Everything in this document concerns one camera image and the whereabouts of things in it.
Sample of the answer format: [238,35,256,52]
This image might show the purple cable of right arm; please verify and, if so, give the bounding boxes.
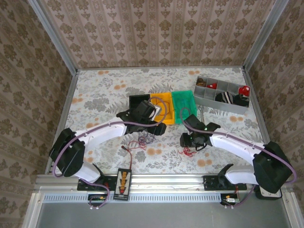
[180,107,297,210]

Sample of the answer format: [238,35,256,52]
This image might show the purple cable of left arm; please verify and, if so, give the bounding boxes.
[53,97,168,211]

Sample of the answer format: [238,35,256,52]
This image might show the grey metal shelf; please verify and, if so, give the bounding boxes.
[22,201,300,228]

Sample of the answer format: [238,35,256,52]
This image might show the white slotted cable duct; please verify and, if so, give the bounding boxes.
[42,193,222,203]

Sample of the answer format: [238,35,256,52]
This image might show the small circuit board yellow connector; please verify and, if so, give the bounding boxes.
[220,193,241,206]
[87,194,108,208]

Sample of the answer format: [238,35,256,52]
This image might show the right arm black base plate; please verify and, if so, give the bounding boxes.
[203,175,247,191]

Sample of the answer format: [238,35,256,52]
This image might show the red wire with connector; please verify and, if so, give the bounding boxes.
[121,146,133,170]

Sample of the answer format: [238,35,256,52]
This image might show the yellow plastic bin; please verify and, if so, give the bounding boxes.
[149,92,176,126]

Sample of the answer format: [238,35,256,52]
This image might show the blue cable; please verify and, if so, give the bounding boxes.
[138,132,155,145]

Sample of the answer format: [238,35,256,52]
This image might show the black power board orange connectors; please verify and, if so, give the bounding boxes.
[113,168,133,201]

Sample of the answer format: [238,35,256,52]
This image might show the black fabric item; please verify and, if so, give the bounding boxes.
[232,94,250,107]

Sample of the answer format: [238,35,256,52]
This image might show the black white striped sock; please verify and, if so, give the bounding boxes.
[215,91,236,105]

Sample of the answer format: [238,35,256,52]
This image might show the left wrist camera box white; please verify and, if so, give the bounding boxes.
[148,102,163,117]

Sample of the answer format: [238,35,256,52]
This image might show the grey compartment organizer tray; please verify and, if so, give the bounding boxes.
[193,76,250,115]

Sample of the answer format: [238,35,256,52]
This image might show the black desk clock white face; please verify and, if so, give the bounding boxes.
[255,185,283,200]

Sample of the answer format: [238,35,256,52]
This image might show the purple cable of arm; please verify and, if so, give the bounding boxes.
[180,107,297,210]
[53,97,168,211]

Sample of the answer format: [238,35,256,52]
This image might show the aluminium frame post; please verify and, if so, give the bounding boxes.
[241,0,290,72]
[27,0,79,75]

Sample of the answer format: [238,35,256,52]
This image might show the green plastic bin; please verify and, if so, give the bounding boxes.
[171,89,199,125]

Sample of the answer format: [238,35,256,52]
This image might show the aluminium frame rail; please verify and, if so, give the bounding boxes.
[33,173,295,193]

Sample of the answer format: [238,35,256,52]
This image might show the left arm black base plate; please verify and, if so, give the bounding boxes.
[77,174,117,191]

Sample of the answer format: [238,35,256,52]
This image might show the black plastic bin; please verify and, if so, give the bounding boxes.
[129,94,152,115]

